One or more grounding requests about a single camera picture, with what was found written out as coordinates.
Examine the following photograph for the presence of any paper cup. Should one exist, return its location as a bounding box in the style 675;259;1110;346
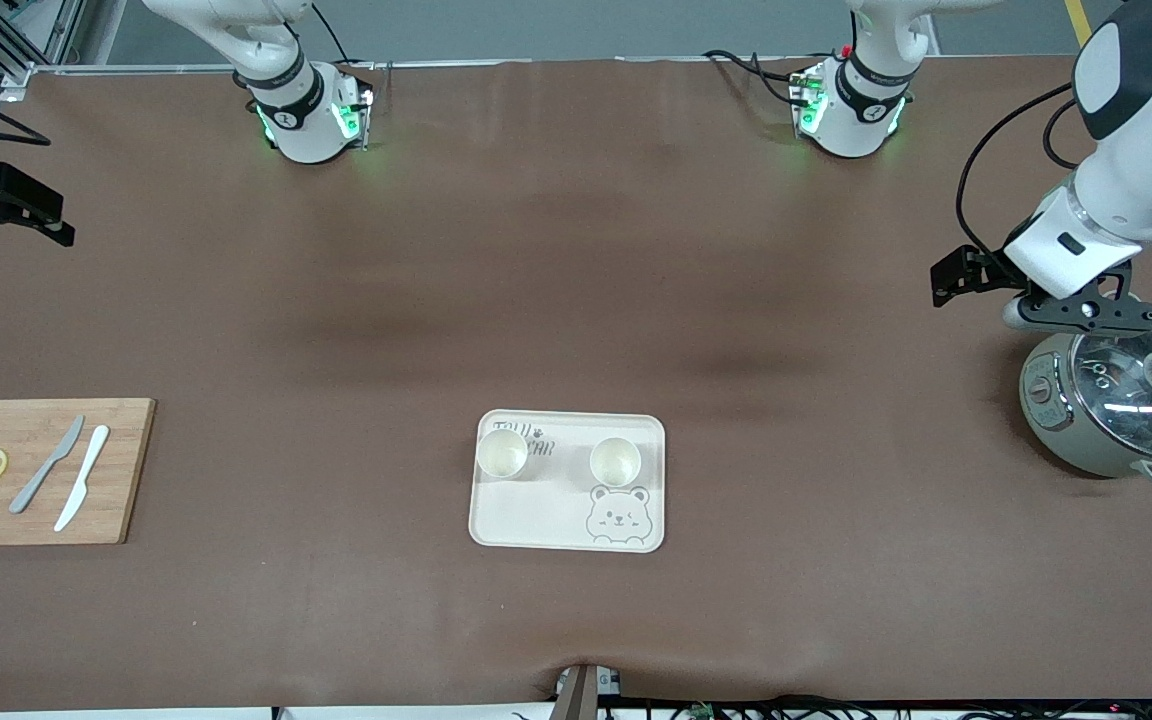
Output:
589;437;642;489

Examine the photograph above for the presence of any white plastic cup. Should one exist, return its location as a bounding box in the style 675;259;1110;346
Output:
476;428;529;481

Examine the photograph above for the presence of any grey-green cooking pot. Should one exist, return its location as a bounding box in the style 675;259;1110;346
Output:
1019;328;1152;489

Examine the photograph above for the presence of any glass pot lid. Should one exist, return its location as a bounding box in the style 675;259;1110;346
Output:
1069;308;1152;463

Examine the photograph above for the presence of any grey plastic knife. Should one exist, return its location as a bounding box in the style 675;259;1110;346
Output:
9;415;86;515

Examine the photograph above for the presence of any bamboo cutting board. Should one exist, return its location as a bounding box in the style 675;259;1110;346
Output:
0;398;157;547

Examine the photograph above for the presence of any white plastic knife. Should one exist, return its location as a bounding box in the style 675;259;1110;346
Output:
54;425;111;533

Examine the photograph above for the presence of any brown table cover mat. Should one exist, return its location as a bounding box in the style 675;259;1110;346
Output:
0;55;1152;713

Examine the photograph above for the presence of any cream tray with bear print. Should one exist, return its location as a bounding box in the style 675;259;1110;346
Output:
468;409;667;554

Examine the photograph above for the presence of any metal table edge clamp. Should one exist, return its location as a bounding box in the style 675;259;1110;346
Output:
554;662;623;720

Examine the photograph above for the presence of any aluminium frame structure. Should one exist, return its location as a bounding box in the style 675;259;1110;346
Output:
0;0;89;101

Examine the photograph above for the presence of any black left arm base cable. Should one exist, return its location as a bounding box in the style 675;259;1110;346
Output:
704;48;842;106

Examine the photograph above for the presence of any black arm base cable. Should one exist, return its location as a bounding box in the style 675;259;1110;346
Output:
704;48;842;106
311;0;353;65

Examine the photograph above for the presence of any black right arm base cable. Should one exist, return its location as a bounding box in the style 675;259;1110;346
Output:
311;0;353;65

